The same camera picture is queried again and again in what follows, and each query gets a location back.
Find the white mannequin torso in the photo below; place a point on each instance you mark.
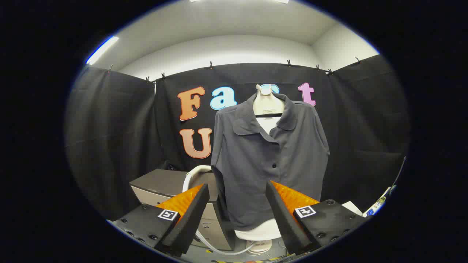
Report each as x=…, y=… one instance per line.
x=268, y=104

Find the grey drawer cabinet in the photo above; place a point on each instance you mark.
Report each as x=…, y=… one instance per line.
x=161, y=182

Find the blue and white panel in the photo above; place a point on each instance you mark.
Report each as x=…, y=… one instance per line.
x=376, y=207

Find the dark grey button shirt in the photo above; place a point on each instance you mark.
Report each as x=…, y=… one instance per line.
x=248, y=164

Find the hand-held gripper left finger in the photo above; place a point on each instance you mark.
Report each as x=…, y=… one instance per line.
x=190, y=219

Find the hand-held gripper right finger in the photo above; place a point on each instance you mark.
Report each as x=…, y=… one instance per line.
x=283, y=223

